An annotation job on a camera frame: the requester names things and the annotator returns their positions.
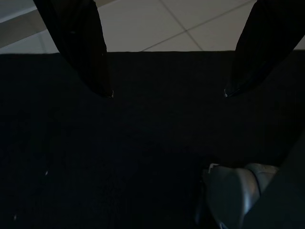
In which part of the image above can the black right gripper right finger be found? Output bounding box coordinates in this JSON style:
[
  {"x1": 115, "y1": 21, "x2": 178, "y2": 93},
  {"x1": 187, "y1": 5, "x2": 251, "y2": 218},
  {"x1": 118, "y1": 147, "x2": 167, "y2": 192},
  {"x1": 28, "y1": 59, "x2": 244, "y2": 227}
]
[{"x1": 224, "y1": 0, "x2": 305, "y2": 98}]

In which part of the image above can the black floor mat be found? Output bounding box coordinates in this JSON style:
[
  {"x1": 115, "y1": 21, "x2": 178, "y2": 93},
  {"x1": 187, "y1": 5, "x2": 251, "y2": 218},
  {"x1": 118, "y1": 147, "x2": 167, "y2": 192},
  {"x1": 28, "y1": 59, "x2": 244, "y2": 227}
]
[{"x1": 0, "y1": 50, "x2": 305, "y2": 229}]

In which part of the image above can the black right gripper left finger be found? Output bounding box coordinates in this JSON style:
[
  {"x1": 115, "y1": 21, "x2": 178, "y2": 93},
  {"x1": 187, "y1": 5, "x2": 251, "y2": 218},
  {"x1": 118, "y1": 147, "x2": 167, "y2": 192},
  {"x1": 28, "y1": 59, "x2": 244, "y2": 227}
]
[{"x1": 33, "y1": 0, "x2": 114, "y2": 98}]

